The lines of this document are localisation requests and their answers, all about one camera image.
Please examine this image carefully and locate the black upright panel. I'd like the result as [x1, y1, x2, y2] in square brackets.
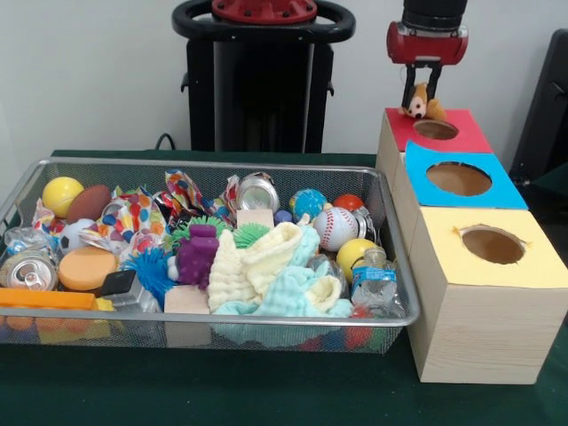
[509, 28, 568, 187]

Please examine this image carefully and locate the orange toy brick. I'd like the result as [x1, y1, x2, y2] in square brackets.
[0, 287, 98, 312]

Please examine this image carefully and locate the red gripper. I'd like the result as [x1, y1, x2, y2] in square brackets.
[385, 20, 469, 108]

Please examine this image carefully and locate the dark green side-table cloth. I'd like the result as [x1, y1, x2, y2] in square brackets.
[527, 166, 568, 214]

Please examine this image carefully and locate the plain yellow ball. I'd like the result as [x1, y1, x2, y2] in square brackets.
[42, 176, 85, 219]

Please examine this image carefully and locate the orange foam disc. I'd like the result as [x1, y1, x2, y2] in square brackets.
[57, 246, 120, 293]

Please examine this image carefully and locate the purple knobbly toy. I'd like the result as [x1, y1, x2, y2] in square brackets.
[176, 224, 221, 292]

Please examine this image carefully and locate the teal muslin cloth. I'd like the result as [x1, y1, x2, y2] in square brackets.
[211, 213, 355, 348]

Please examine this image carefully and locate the wooden three-hole box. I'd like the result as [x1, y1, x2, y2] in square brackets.
[375, 107, 568, 385]

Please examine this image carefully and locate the green spiky ball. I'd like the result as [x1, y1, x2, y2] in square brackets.
[233, 223, 272, 249]

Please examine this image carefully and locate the brown plush dog toy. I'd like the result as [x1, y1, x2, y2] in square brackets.
[398, 82, 448, 122]

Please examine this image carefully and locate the blue spiky ball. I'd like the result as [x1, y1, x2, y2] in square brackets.
[122, 246, 181, 312]

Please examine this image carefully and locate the dark green table cloth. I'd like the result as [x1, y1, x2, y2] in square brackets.
[0, 148, 568, 426]

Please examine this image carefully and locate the white baseball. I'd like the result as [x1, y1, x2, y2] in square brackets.
[312, 207, 359, 253]

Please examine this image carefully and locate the shallow mesh bin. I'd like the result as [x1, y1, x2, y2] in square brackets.
[0, 157, 422, 356]

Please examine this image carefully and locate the brown toy football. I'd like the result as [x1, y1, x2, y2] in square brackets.
[66, 184, 113, 225]

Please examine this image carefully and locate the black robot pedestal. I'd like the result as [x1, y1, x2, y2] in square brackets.
[171, 0, 356, 154]

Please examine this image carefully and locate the yellow ball with black band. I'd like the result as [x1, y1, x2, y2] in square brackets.
[335, 238, 379, 283]

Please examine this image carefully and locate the pale yellow muslin cloth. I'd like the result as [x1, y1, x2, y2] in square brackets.
[207, 221, 343, 314]

